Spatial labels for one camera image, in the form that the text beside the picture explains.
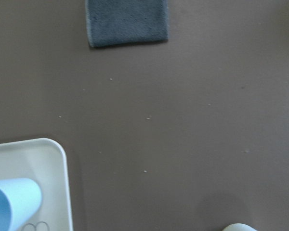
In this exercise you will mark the pale yellow plastic cup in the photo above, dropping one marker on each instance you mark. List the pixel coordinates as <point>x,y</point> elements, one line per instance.
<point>239,227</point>

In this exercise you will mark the blue plastic cup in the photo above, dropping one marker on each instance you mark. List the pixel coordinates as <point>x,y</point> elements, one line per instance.
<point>20,199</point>

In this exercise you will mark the grey folded cloth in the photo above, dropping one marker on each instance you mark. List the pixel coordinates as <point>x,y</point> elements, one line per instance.
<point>117,22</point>

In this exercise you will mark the cream rabbit serving tray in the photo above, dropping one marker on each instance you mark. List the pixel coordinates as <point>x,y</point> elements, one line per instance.
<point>44,161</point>

